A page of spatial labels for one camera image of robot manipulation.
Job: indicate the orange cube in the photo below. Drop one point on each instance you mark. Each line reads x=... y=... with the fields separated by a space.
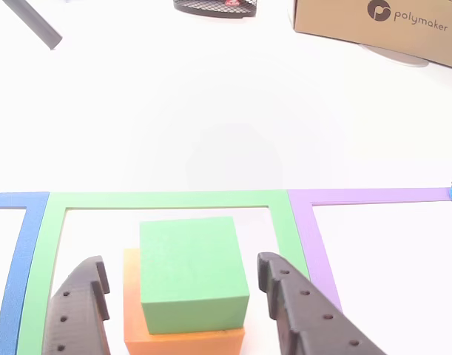
x=133 y=314

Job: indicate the grey round disc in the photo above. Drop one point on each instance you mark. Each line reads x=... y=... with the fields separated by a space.
x=399 y=57

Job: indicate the purple square frame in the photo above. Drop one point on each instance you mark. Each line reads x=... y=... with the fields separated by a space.
x=359 y=195

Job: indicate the blue square frame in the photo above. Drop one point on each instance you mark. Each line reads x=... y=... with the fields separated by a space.
x=20 y=259

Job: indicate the black mesh bin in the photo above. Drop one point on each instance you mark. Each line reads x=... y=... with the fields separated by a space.
x=203 y=8

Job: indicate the polymaker printed cardboard box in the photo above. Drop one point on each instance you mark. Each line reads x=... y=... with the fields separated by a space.
x=359 y=26

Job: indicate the black cylindrical stand leg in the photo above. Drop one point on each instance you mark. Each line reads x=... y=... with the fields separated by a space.
x=33 y=24

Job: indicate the red item in bin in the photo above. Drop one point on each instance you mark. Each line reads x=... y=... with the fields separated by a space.
x=235 y=3

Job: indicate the green square frame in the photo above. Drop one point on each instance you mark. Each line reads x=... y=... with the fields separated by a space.
x=174 y=199

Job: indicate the green cube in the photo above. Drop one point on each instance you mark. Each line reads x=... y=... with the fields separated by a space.
x=192 y=270

